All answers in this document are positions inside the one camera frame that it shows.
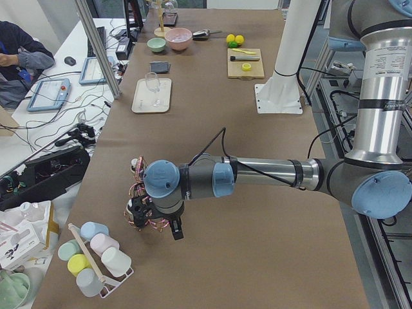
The copper wire bottle basket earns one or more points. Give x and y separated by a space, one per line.
138 189

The cream rabbit tray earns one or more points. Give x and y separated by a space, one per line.
143 101

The steel ice scoop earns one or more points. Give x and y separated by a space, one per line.
204 34

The blue cup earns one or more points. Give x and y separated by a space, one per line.
89 229

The grey cup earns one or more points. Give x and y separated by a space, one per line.
88 282

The pink bowl of ice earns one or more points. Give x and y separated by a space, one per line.
178 39

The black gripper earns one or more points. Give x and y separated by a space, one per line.
169 216

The yellow plastic knife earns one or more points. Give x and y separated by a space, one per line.
243 51

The seated person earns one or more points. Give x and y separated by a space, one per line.
23 59

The green empty bowl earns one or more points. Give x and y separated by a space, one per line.
157 44

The teach pendant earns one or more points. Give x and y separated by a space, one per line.
49 95
91 74

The bamboo cutting board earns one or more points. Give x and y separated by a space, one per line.
234 70

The half lemon slice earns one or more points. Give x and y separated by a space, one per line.
246 67

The black computer mouse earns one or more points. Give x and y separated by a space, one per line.
70 61

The pink cup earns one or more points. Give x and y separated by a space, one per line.
101 242

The clear wine glass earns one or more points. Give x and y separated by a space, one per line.
153 84

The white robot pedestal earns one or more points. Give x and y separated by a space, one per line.
280 93

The lower teach pendant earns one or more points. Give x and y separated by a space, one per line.
49 95

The white cup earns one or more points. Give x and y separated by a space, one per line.
117 262

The upper teach pendant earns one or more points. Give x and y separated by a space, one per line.
91 74

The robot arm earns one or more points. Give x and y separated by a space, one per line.
369 178

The green cup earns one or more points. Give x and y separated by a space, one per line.
69 249

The wooden mug tree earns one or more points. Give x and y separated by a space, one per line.
156 8

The grey folded cloth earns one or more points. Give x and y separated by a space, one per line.
160 67

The yellow cup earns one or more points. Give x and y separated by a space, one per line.
77 263

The white cup rack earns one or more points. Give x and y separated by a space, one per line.
110 282

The aluminium frame post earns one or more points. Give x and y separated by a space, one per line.
92 34

